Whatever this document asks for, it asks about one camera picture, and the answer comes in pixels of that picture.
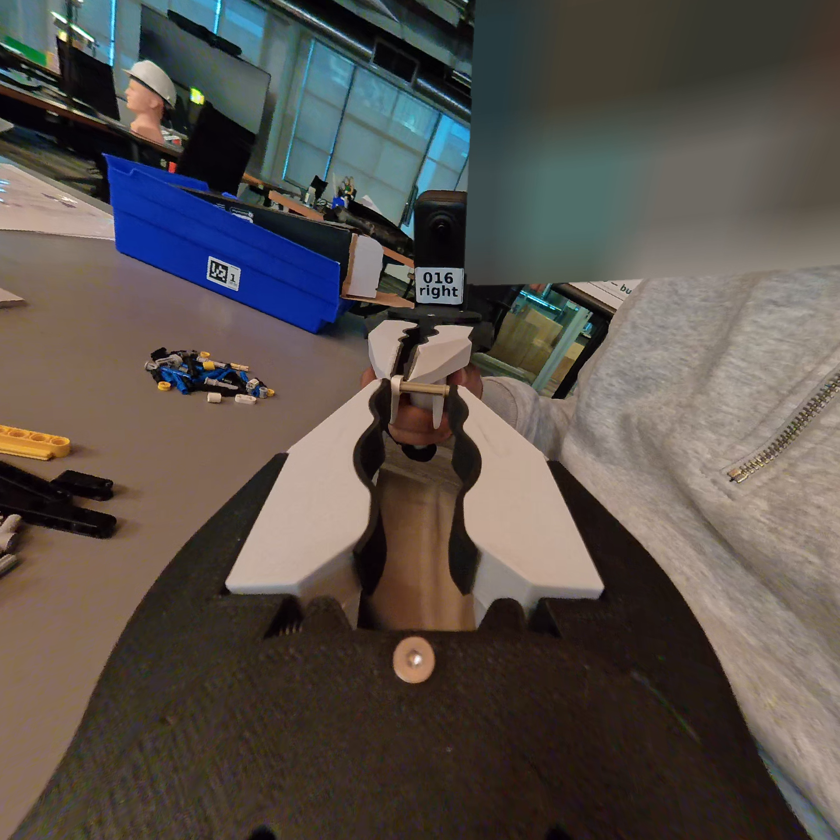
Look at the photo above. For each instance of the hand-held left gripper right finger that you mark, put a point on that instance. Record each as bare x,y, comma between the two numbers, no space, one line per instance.
531,525

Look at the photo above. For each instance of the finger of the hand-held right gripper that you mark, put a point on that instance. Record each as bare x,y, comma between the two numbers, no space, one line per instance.
384,354
446,358

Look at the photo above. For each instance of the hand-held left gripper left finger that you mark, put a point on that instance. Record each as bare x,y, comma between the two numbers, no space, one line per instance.
295,525

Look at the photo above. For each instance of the tan lego axle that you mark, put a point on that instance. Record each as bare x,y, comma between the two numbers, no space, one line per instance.
423,388

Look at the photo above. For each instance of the person's right forearm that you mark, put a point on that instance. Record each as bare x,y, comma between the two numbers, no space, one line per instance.
518,413

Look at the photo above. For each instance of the pile of small lego pins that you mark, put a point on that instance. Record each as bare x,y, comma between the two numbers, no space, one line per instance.
197,377

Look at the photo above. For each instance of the pile of large lego beams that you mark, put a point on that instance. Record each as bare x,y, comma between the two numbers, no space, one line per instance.
72,522

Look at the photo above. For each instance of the person's right hand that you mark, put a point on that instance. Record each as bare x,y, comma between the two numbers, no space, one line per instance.
420,430

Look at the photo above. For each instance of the stack of cardboard boxes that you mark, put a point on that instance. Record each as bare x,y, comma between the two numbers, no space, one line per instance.
525,341

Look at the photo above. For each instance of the printed cardboard box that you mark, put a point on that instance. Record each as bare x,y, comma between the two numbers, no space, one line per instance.
295,236

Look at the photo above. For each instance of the cluttered wooden desk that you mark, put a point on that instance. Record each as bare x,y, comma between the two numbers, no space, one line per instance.
295,207

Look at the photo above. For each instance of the framed white poster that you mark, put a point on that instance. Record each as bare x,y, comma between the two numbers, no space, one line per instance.
610,292

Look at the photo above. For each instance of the blue plastic bin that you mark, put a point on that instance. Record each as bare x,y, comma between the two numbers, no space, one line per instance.
170,223

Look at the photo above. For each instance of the mannequin head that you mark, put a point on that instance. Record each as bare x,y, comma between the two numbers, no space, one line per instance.
148,121

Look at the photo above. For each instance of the white hard hat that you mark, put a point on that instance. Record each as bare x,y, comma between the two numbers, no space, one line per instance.
154,79

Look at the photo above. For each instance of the instruction booklet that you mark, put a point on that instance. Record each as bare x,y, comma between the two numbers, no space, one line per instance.
8,298

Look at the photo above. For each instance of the printed paper sheet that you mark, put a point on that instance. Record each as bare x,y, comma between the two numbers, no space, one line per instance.
46,203

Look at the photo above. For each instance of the black computer monitor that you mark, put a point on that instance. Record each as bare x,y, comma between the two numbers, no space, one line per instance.
88,79

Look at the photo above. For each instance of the long wooden office desk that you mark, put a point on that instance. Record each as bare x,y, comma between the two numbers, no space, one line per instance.
52,103

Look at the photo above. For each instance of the large dark wall screen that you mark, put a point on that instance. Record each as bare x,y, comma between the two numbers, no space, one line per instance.
216,72

